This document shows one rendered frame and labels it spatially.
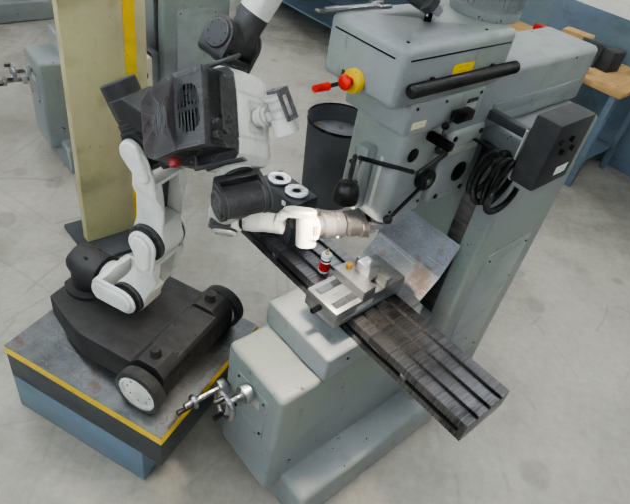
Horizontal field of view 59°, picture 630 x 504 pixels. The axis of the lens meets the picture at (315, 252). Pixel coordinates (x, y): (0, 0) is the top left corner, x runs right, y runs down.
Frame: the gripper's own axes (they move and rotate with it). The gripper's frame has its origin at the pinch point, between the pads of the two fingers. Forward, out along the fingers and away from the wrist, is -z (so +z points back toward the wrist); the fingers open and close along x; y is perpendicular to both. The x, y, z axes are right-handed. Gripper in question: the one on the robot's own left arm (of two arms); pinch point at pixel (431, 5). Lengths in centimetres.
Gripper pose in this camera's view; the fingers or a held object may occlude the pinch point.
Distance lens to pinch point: 157.4
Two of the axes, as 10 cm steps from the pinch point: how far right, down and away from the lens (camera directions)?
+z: -7.0, -2.5, -6.7
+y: 5.9, -7.3, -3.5
